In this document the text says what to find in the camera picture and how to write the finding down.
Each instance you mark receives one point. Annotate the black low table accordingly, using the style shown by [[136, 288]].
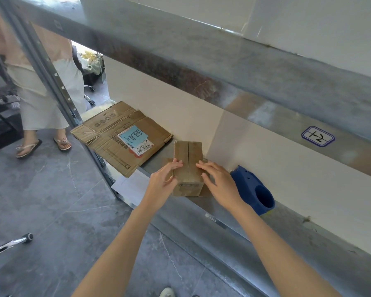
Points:
[[1, 123]]

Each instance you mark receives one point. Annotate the white shipping label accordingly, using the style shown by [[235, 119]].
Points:
[[143, 147]]

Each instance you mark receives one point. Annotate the person's right forearm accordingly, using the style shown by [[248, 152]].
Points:
[[275, 253]]

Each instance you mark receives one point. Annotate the chrome chair leg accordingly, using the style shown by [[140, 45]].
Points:
[[9, 244]]

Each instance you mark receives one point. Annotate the grey metal shelf rack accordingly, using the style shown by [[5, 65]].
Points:
[[204, 61]]

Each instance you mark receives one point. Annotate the blue plastic holder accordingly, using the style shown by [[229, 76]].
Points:
[[250, 188]]

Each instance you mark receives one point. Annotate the person's left forearm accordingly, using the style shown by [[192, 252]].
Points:
[[117, 253]]

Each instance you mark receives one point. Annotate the black office chair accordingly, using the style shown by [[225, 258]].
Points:
[[80, 68]]

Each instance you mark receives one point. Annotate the person's white shoe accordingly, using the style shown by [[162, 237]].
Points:
[[167, 292]]

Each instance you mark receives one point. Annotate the yellow-green bag pile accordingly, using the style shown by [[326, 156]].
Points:
[[92, 63]]

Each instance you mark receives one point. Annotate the blue paper note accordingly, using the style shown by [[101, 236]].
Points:
[[133, 135]]

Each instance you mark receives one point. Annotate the person's left fingers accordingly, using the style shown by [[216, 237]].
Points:
[[173, 167]]

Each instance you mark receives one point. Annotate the white paper sheet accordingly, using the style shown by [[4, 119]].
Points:
[[133, 187]]

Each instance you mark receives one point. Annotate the small grey rack label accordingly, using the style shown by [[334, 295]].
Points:
[[215, 221]]

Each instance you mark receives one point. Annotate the person's right hand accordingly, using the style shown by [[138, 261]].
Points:
[[222, 185]]

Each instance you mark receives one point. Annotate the person's left hand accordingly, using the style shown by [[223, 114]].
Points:
[[159, 185]]

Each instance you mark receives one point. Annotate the small brown cardboard box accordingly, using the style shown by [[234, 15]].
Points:
[[188, 157]]

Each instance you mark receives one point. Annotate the white blue-edged rack label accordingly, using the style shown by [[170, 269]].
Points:
[[317, 136]]

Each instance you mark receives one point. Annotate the person's right fingers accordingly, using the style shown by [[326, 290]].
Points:
[[207, 170]]

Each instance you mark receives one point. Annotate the flattened brown cardboard box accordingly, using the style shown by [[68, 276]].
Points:
[[111, 132]]

